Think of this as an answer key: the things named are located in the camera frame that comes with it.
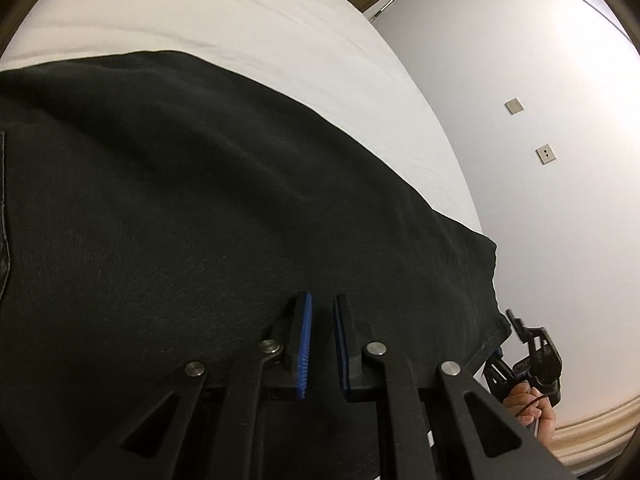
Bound black pants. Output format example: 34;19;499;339
1;52;510;479

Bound person right hand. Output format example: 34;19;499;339
502;382;556;448

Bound lower wall socket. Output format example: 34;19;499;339
536;144;556;165

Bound upper wall switch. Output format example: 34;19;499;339
504;98;524;115

